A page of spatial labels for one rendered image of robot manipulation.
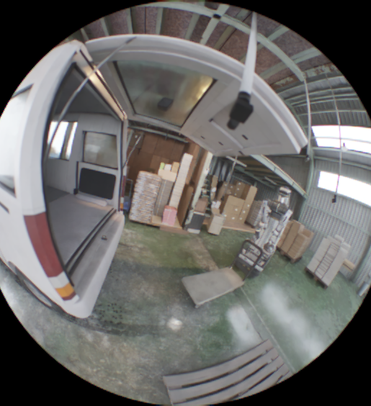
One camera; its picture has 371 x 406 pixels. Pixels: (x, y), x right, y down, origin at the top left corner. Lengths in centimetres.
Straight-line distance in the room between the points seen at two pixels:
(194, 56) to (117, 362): 185
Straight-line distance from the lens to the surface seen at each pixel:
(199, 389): 130
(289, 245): 463
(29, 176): 52
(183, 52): 63
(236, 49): 183
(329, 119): 805
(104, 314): 141
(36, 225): 55
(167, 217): 284
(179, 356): 137
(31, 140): 55
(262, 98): 68
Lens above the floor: 131
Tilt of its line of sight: 13 degrees down
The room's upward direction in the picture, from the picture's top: 18 degrees clockwise
